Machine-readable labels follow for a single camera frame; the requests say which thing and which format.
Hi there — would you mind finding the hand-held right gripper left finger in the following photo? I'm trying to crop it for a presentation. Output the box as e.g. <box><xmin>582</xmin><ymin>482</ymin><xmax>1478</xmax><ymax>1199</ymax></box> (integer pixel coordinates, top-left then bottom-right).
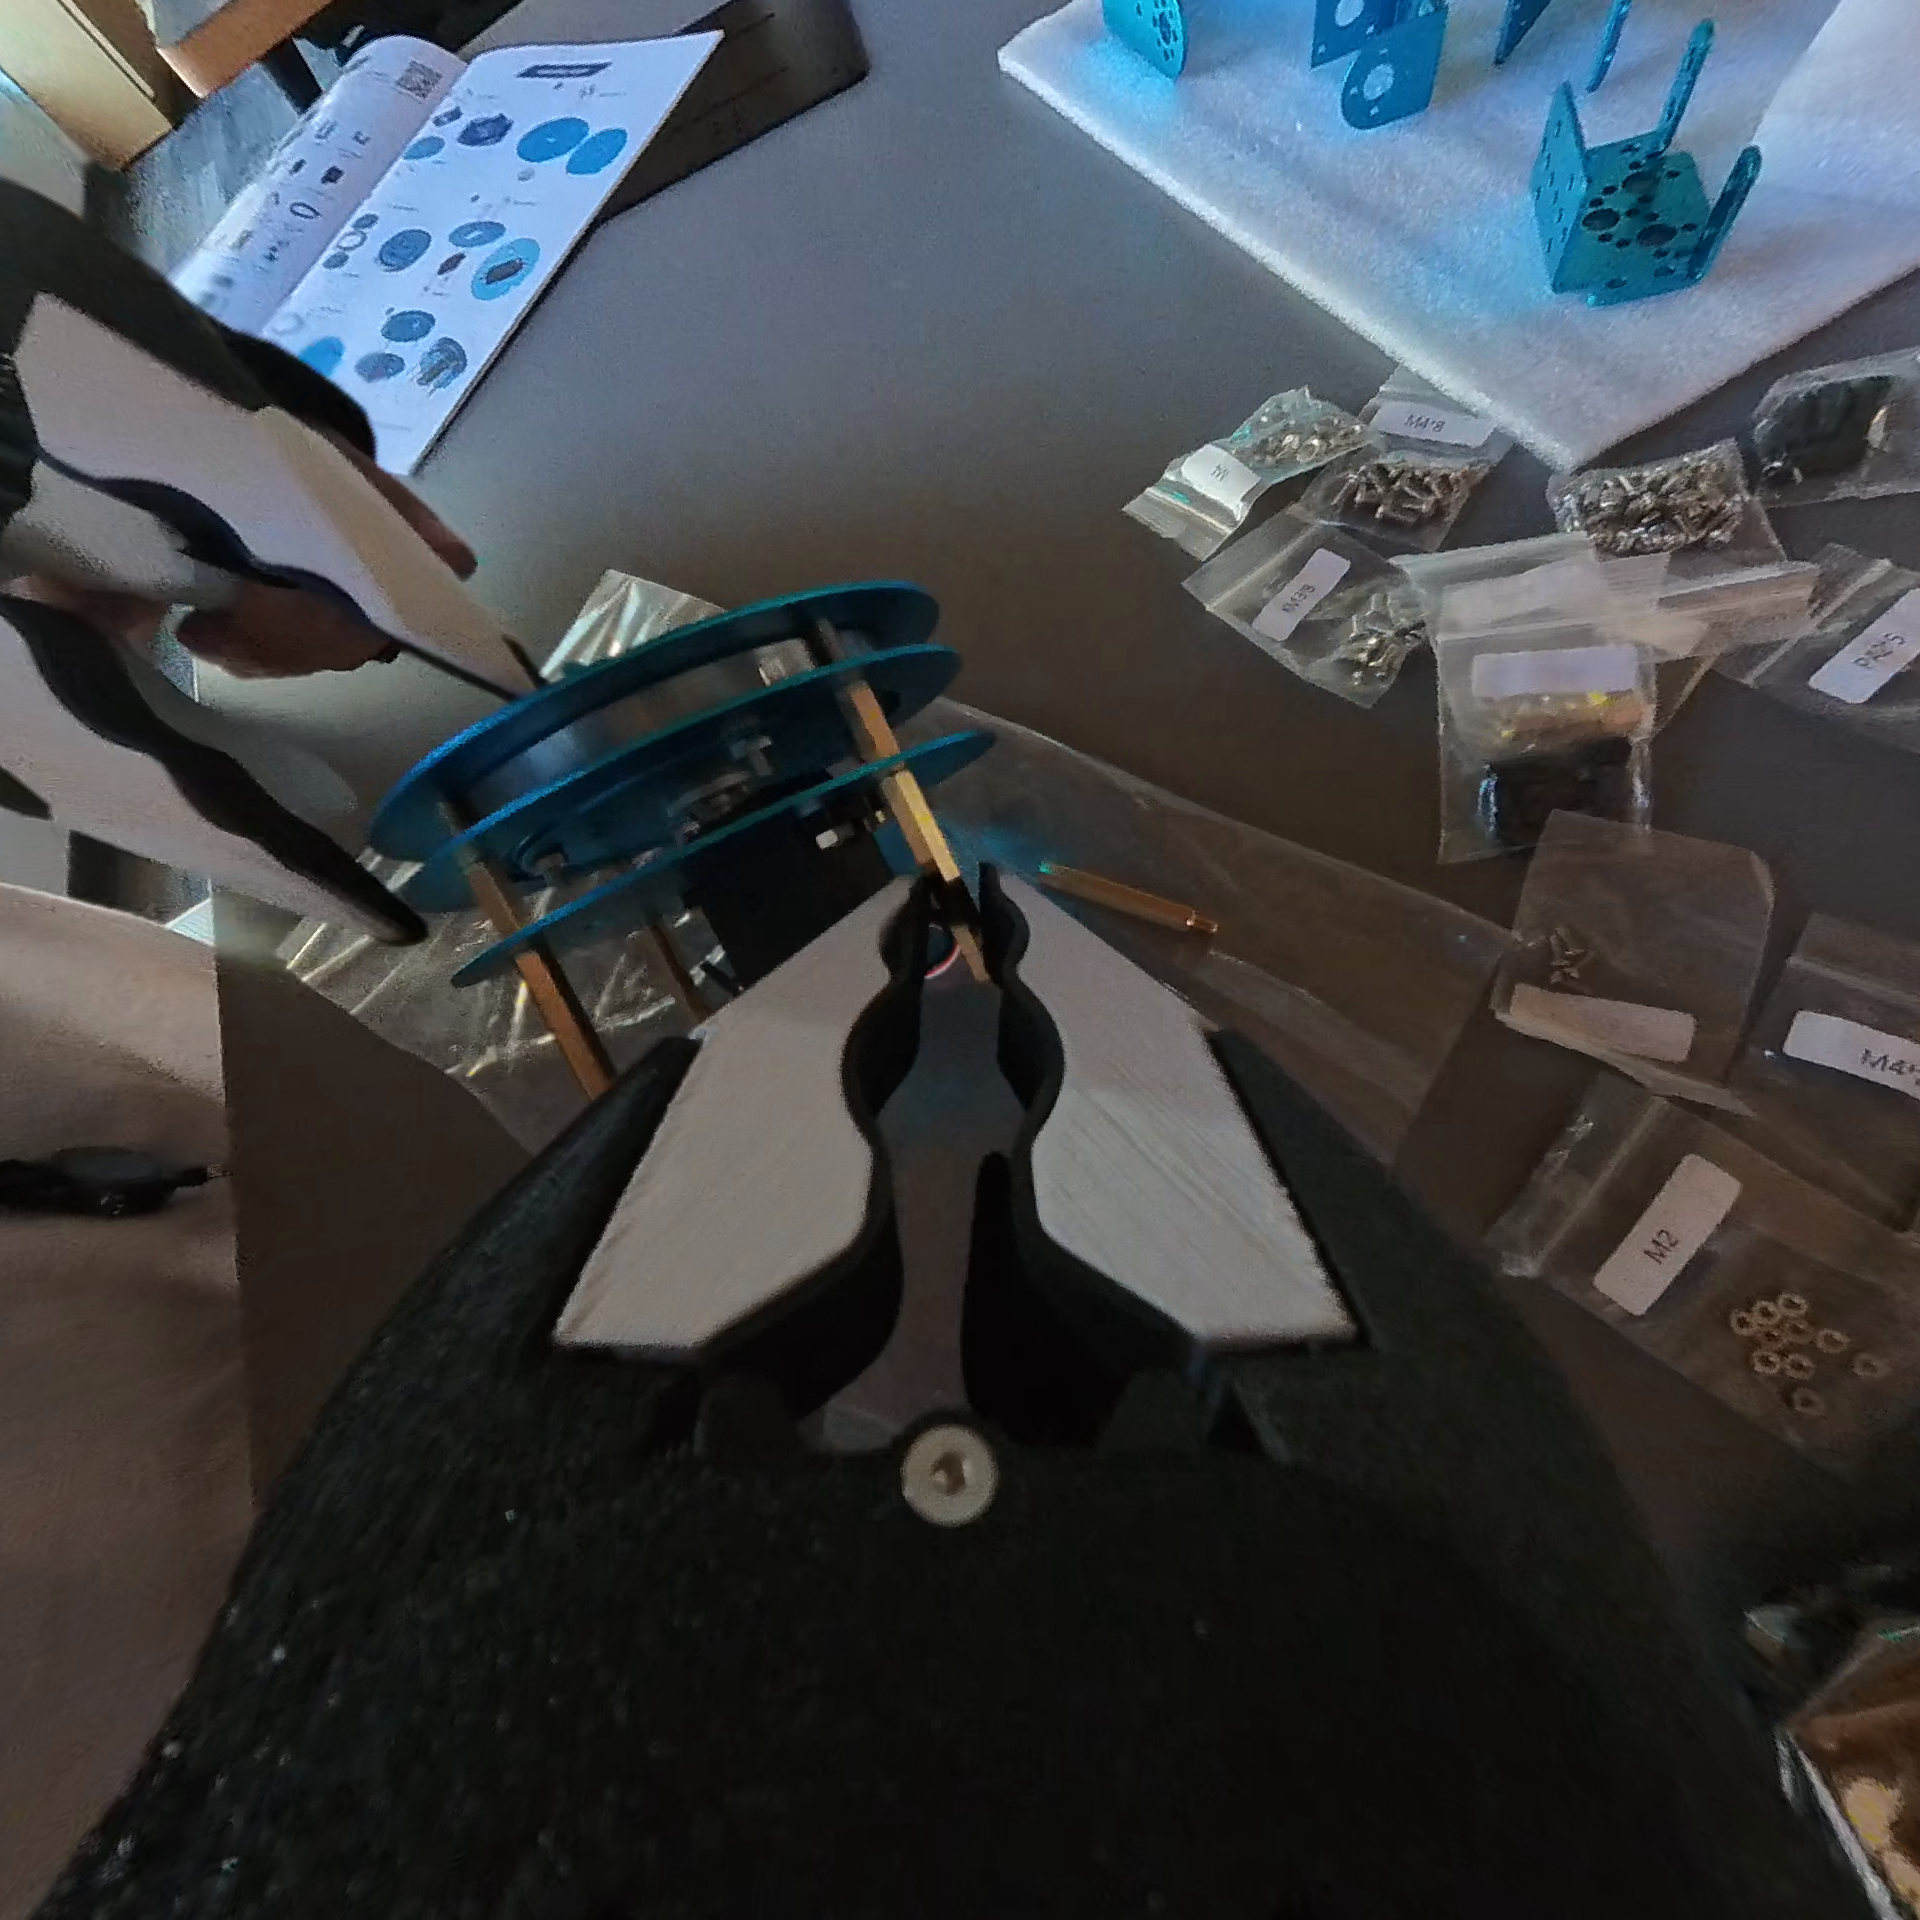
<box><xmin>551</xmin><ymin>878</ymin><xmax>923</xmax><ymax>1367</ymax></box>

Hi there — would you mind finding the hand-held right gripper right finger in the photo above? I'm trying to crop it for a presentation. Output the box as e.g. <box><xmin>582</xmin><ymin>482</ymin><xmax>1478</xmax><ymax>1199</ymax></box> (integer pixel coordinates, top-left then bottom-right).
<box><xmin>979</xmin><ymin>861</ymin><xmax>1365</xmax><ymax>1365</ymax></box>

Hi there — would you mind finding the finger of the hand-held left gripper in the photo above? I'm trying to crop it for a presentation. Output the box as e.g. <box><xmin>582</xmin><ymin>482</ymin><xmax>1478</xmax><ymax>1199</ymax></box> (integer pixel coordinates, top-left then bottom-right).
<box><xmin>0</xmin><ymin>598</ymin><xmax>434</xmax><ymax>951</ymax></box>
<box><xmin>11</xmin><ymin>292</ymin><xmax>539</xmax><ymax>704</ymax></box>

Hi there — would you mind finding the brass standoff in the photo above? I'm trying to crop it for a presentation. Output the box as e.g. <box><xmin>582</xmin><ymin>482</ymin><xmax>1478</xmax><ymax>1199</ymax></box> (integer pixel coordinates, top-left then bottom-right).
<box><xmin>1040</xmin><ymin>861</ymin><xmax>1222</xmax><ymax>938</ymax></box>

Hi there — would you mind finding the blue round base assembly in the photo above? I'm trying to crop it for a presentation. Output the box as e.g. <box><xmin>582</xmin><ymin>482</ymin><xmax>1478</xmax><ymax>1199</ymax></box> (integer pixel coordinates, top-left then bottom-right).
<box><xmin>368</xmin><ymin>575</ymin><xmax>1003</xmax><ymax>1104</ymax></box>

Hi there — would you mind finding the grey desk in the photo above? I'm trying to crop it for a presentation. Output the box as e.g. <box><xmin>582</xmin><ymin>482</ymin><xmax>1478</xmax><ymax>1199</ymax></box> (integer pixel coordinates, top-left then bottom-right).
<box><xmin>113</xmin><ymin>0</ymin><xmax>1920</xmax><ymax>1653</ymax></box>

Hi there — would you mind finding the person's left hand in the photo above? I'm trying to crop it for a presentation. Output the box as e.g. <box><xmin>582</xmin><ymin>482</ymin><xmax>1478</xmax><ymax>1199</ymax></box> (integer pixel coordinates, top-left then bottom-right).
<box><xmin>29</xmin><ymin>478</ymin><xmax>486</xmax><ymax>681</ymax></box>

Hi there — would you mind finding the large clear plastic bag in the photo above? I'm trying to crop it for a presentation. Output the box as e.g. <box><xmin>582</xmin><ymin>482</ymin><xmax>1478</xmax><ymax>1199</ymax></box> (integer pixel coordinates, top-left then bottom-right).
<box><xmin>277</xmin><ymin>566</ymin><xmax>1518</xmax><ymax>1186</ymax></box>

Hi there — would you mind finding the instruction manual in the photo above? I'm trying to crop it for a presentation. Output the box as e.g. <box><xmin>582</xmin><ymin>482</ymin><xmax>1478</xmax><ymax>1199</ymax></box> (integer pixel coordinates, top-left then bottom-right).
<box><xmin>168</xmin><ymin>28</ymin><xmax>728</xmax><ymax>479</ymax></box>

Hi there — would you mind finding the pile of small screw bags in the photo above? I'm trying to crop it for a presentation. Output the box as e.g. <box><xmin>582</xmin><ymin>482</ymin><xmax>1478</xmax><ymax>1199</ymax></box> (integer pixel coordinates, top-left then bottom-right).
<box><xmin>1122</xmin><ymin>348</ymin><xmax>1920</xmax><ymax>1920</ymax></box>

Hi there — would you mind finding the person's light garment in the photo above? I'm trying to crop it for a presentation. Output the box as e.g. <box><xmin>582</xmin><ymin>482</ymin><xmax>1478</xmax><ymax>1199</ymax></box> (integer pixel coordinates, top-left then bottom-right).
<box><xmin>0</xmin><ymin>881</ymin><xmax>257</xmax><ymax>1920</ymax></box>

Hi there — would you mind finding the black flat case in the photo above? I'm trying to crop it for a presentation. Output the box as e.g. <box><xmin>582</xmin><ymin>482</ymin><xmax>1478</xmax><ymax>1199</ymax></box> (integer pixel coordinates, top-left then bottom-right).
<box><xmin>592</xmin><ymin>0</ymin><xmax>875</xmax><ymax>225</ymax></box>

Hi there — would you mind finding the white foam sheet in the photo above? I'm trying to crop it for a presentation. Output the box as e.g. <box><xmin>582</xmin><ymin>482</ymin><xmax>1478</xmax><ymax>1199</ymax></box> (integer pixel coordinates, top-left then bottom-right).
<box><xmin>997</xmin><ymin>0</ymin><xmax>1920</xmax><ymax>470</ymax></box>

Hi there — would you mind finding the blue long U bracket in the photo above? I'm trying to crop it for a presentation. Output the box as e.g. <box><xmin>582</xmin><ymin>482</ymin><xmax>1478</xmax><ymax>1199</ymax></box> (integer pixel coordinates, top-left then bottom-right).
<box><xmin>1530</xmin><ymin>23</ymin><xmax>1765</xmax><ymax>309</ymax></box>

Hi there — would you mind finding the blue small bracket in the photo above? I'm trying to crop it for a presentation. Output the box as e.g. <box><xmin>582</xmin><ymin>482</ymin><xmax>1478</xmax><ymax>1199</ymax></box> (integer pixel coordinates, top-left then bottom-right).
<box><xmin>1312</xmin><ymin>0</ymin><xmax>1450</xmax><ymax>137</ymax></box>

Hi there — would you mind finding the blue multi-hole bracket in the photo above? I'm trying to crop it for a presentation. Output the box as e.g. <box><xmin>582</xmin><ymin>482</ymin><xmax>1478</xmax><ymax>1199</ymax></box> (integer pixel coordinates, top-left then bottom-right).
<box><xmin>1494</xmin><ymin>0</ymin><xmax>1638</xmax><ymax>69</ymax></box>

